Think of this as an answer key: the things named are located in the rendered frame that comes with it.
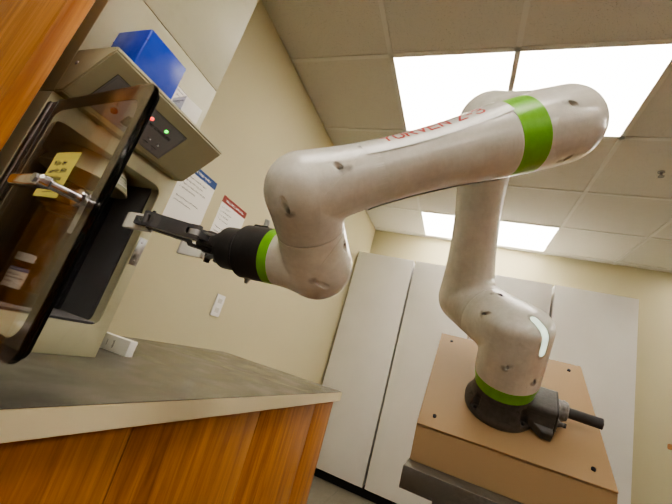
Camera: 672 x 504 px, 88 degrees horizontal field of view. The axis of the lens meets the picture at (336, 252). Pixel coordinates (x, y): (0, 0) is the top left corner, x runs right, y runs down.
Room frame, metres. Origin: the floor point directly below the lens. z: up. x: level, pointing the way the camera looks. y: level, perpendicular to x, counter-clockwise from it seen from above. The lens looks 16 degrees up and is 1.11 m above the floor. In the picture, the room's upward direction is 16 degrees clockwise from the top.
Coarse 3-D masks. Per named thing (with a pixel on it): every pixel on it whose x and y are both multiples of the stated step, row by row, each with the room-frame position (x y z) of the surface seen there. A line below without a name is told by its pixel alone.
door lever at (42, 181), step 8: (16, 176) 0.43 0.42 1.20; (24, 176) 0.42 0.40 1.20; (32, 176) 0.40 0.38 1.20; (40, 176) 0.40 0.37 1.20; (48, 176) 0.41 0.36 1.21; (16, 184) 0.44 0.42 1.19; (24, 184) 0.42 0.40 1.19; (32, 184) 0.41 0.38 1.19; (40, 184) 0.41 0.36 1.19; (48, 184) 0.41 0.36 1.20; (56, 184) 0.42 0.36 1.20; (56, 192) 0.43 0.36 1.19; (64, 192) 0.43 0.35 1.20; (72, 192) 0.44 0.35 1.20; (80, 192) 0.44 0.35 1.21; (72, 200) 0.45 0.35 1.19; (80, 200) 0.44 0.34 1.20
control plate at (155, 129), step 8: (112, 80) 0.58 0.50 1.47; (120, 80) 0.59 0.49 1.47; (104, 88) 0.59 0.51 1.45; (112, 88) 0.59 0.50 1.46; (120, 88) 0.60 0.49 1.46; (160, 120) 0.69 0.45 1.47; (152, 128) 0.70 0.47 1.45; (160, 128) 0.70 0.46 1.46; (168, 128) 0.71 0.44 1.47; (144, 136) 0.71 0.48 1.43; (152, 136) 0.71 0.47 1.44; (160, 136) 0.72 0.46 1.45; (168, 136) 0.73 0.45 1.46; (176, 136) 0.73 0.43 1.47; (184, 136) 0.74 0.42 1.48; (144, 144) 0.73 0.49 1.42; (152, 144) 0.73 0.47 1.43; (160, 144) 0.74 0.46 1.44; (168, 144) 0.75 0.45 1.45; (176, 144) 0.75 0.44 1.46; (152, 152) 0.75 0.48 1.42; (160, 152) 0.76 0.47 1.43
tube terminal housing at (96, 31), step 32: (96, 0) 0.60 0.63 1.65; (128, 0) 0.61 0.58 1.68; (96, 32) 0.59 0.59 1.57; (160, 32) 0.68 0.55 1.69; (64, 64) 0.59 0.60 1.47; (192, 64) 0.78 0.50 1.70; (192, 96) 0.82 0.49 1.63; (0, 160) 0.59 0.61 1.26; (160, 192) 0.85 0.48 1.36; (128, 256) 0.87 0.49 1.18; (64, 320) 0.78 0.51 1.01; (96, 320) 0.87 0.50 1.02; (64, 352) 0.81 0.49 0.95; (96, 352) 0.87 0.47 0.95
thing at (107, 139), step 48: (96, 96) 0.50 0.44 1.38; (144, 96) 0.43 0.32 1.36; (48, 144) 0.54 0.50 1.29; (96, 144) 0.46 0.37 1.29; (96, 192) 0.43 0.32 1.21; (0, 240) 0.52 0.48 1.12; (48, 240) 0.46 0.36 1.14; (0, 288) 0.48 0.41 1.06; (48, 288) 0.43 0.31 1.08; (0, 336) 0.45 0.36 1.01
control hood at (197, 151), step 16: (112, 48) 0.54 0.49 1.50; (80, 64) 0.57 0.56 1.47; (96, 64) 0.55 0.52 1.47; (112, 64) 0.56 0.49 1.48; (128, 64) 0.56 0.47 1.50; (64, 80) 0.57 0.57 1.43; (80, 80) 0.57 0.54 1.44; (96, 80) 0.57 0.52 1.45; (128, 80) 0.59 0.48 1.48; (144, 80) 0.60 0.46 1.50; (64, 96) 0.59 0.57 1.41; (160, 96) 0.64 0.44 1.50; (160, 112) 0.67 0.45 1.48; (176, 112) 0.68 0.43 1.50; (176, 128) 0.72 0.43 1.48; (192, 128) 0.73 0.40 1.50; (192, 144) 0.77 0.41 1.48; (208, 144) 0.79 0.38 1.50; (160, 160) 0.78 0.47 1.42; (176, 160) 0.80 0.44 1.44; (192, 160) 0.81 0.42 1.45; (208, 160) 0.83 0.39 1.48; (176, 176) 0.84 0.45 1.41
